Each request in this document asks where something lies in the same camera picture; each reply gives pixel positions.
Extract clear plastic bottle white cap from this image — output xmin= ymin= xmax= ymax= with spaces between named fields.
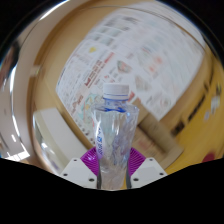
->
xmin=91 ymin=83 xmax=141 ymax=191

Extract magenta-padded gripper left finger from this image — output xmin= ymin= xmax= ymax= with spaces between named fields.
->
xmin=60 ymin=146 xmax=100 ymax=190

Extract flat round red coaster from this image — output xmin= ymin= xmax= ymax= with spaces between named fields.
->
xmin=201 ymin=151 xmax=216 ymax=164

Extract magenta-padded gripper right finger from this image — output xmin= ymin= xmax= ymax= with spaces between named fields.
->
xmin=125 ymin=147 xmax=168 ymax=190

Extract printed paper wall posters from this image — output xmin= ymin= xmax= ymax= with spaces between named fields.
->
xmin=54 ymin=5 xmax=207 ymax=135

